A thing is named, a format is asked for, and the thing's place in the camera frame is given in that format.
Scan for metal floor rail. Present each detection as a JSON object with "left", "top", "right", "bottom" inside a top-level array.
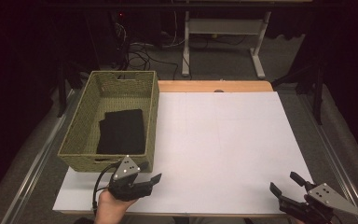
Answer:
[
  {"left": 304, "top": 92, "right": 358, "bottom": 218},
  {"left": 0, "top": 90, "right": 76, "bottom": 224}
]

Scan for person's left hand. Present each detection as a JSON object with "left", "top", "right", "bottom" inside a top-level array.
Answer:
[{"left": 93, "top": 189, "right": 137, "bottom": 224}]

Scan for dark curtain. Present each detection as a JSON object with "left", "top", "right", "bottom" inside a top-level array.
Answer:
[
  {"left": 0, "top": 0, "right": 101, "bottom": 213},
  {"left": 292, "top": 0, "right": 358, "bottom": 172}
]

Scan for green woven basket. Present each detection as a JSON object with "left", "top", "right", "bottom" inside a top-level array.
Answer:
[{"left": 57, "top": 70, "right": 160, "bottom": 174}]

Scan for black cloth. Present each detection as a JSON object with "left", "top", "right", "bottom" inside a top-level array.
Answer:
[{"left": 96, "top": 108, "right": 147, "bottom": 156}]

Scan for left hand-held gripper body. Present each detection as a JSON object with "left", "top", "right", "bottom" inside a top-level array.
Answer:
[{"left": 107, "top": 155, "right": 153, "bottom": 202}]

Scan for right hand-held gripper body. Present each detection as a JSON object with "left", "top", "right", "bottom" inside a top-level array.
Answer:
[{"left": 279, "top": 182, "right": 358, "bottom": 224}]

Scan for white table sheet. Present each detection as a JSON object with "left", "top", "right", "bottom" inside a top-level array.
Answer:
[{"left": 51, "top": 91, "right": 313, "bottom": 217}]

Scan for black floor cables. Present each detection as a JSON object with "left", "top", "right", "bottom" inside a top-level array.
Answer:
[{"left": 115, "top": 21, "right": 181, "bottom": 80}]

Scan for black metal stand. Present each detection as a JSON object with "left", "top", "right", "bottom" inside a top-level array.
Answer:
[
  {"left": 57, "top": 60, "right": 90, "bottom": 119},
  {"left": 271, "top": 62, "right": 325, "bottom": 125}
]

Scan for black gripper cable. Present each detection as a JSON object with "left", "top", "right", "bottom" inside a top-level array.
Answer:
[{"left": 92, "top": 161, "right": 121, "bottom": 216}]

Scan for white desk frame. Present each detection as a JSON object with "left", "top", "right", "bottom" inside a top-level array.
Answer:
[{"left": 181, "top": 10, "right": 272, "bottom": 79}]

